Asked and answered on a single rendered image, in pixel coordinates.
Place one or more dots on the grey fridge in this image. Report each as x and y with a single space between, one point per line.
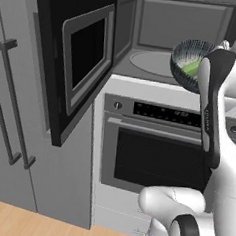
61 185

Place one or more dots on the black microwave door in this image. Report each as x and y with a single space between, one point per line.
51 51

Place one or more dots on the green corn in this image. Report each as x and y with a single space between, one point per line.
191 67

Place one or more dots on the steel oven door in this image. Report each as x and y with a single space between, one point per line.
153 159

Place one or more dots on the grey fridge door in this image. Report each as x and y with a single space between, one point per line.
64 186
4 181

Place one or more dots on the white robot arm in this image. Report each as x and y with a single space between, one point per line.
230 159

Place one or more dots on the round steel oven knob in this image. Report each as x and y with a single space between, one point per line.
235 129
117 105

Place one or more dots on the grey microwave oven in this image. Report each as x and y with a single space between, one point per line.
184 25

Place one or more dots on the white and steel oven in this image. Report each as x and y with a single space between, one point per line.
123 207

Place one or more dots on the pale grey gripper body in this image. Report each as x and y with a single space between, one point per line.
225 45

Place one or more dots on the grey microwave turntable plate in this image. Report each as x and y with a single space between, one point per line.
149 62

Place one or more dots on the dark striped bowl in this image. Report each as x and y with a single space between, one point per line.
182 51

